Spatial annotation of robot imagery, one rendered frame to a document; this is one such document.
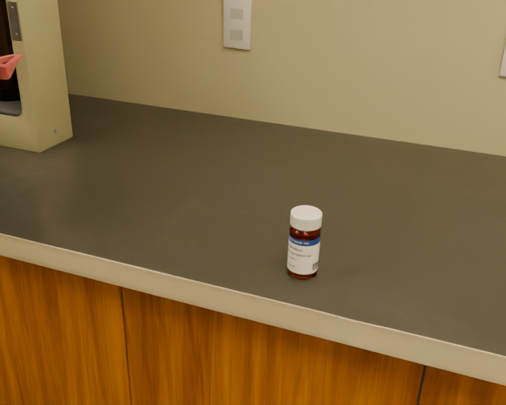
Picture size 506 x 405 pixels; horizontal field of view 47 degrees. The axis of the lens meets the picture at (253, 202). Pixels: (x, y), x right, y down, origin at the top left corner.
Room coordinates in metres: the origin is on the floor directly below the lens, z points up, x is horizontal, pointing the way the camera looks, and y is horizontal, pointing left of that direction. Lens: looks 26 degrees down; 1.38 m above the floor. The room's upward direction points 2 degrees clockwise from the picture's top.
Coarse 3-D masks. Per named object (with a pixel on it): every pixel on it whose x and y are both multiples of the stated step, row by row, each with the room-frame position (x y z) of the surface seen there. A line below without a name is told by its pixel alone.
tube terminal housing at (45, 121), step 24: (24, 0) 1.12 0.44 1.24; (48, 0) 1.18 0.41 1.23; (24, 24) 1.11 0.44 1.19; (48, 24) 1.18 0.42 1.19; (24, 48) 1.11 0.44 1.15; (48, 48) 1.17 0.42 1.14; (24, 72) 1.11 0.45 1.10; (48, 72) 1.16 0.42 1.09; (24, 96) 1.11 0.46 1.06; (48, 96) 1.15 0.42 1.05; (0, 120) 1.14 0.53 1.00; (24, 120) 1.11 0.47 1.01; (48, 120) 1.14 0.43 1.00; (0, 144) 1.14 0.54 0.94; (24, 144) 1.12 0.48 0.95; (48, 144) 1.13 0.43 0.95
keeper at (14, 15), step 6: (12, 6) 1.11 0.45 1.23; (12, 12) 1.11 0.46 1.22; (12, 18) 1.11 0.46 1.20; (18, 18) 1.11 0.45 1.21; (12, 24) 1.11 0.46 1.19; (18, 24) 1.11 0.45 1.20; (12, 30) 1.11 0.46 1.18; (18, 30) 1.11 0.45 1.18; (12, 36) 1.11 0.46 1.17; (18, 36) 1.11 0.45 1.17
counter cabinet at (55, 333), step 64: (0, 256) 0.81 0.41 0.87; (0, 320) 0.82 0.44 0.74; (64, 320) 0.77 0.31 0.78; (128, 320) 0.73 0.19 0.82; (192, 320) 0.69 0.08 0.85; (0, 384) 0.83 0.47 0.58; (64, 384) 0.78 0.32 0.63; (128, 384) 0.73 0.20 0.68; (192, 384) 0.69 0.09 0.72; (256, 384) 0.65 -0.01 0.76; (320, 384) 0.62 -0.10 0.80; (384, 384) 0.59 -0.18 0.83; (448, 384) 0.56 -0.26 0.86
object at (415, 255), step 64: (128, 128) 1.28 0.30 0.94; (192, 128) 1.29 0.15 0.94; (256, 128) 1.31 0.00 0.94; (0, 192) 0.91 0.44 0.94; (64, 192) 0.92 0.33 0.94; (128, 192) 0.93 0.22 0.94; (192, 192) 0.94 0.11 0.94; (256, 192) 0.95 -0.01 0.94; (320, 192) 0.95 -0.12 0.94; (384, 192) 0.96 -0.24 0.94; (448, 192) 0.97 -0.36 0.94; (64, 256) 0.73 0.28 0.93; (128, 256) 0.71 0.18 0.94; (192, 256) 0.72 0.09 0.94; (256, 256) 0.72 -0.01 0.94; (320, 256) 0.73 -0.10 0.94; (384, 256) 0.73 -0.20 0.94; (448, 256) 0.74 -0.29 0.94; (256, 320) 0.62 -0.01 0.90; (320, 320) 0.59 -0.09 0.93; (384, 320) 0.58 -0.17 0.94; (448, 320) 0.58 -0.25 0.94
